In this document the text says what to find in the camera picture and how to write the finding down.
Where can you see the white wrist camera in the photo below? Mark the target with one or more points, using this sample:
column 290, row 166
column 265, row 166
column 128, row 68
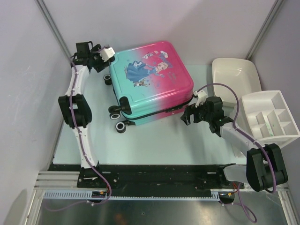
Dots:
column 201, row 96
column 106, row 53

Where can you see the white divided organizer tray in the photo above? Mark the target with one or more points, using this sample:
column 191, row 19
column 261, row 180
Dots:
column 266, row 116

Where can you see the left aluminium frame post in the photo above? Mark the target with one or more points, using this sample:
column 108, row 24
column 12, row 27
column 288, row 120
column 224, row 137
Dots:
column 53, row 27

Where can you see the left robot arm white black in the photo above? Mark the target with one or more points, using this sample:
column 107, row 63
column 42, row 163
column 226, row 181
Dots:
column 74, row 107

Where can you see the cream plastic basin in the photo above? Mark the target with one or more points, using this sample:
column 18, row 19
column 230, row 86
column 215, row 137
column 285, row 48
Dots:
column 239, row 74

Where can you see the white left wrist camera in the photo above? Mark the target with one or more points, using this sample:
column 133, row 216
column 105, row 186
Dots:
column 106, row 53

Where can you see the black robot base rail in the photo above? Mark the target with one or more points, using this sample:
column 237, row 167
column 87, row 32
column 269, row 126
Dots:
column 151, row 178

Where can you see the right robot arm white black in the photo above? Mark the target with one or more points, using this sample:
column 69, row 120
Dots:
column 264, row 168

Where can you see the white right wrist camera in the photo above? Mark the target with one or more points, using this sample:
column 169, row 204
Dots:
column 201, row 96

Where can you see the aluminium extrusion crossbar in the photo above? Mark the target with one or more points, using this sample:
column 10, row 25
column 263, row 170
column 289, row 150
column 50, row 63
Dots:
column 56, row 180

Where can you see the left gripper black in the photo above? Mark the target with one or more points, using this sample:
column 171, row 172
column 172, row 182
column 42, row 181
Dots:
column 96, row 50

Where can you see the white slotted cable duct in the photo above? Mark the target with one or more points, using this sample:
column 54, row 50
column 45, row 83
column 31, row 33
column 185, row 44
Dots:
column 97, row 195

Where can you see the right aluminium frame post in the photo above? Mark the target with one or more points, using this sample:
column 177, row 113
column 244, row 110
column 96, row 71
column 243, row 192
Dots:
column 269, row 20

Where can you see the aluminium frame post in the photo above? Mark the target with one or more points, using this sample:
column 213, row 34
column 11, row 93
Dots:
column 269, row 20
column 53, row 27

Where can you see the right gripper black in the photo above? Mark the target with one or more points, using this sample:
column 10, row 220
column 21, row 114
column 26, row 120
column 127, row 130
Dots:
column 191, row 110

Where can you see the pink and teal children's suitcase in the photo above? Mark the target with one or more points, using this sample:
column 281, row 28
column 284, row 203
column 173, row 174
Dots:
column 150, row 82

